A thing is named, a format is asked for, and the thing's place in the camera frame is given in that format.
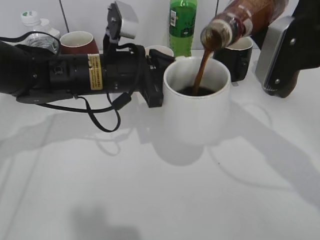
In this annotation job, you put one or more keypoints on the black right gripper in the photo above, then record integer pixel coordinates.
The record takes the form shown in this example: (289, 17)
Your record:
(300, 49)

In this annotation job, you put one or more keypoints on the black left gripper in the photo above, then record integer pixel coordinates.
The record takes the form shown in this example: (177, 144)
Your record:
(128, 70)

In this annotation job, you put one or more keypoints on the white ceramic mug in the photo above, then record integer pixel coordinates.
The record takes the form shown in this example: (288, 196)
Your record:
(196, 120)

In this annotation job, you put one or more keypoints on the Nescafe coffee bottle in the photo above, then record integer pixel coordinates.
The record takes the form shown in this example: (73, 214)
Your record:
(240, 19)

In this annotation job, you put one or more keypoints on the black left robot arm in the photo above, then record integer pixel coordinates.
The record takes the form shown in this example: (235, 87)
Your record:
(37, 76)

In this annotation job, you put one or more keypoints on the yellow paper cup stack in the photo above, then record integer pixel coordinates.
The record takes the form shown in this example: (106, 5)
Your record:
(163, 49)

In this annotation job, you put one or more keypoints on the cola bottle red label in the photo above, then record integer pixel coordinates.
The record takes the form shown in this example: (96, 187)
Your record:
(287, 87)

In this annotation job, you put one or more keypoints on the green soda bottle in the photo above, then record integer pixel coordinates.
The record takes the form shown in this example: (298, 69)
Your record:
(182, 18)

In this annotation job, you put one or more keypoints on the black ceramic mug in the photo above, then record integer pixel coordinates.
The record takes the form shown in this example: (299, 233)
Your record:
(236, 57)

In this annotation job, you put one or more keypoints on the dark red ceramic mug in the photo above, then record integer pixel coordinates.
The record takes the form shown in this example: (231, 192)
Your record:
(78, 42)

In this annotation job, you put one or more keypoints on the clear water bottle green label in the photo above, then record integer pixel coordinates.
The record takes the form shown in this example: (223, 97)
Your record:
(33, 22)

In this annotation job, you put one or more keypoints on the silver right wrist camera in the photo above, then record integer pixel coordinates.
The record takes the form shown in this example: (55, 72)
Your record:
(270, 49)

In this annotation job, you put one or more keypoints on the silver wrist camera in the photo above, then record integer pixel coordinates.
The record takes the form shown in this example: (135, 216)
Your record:
(122, 21)
(270, 49)

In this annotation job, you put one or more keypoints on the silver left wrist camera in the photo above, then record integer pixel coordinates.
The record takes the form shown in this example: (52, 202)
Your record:
(122, 21)

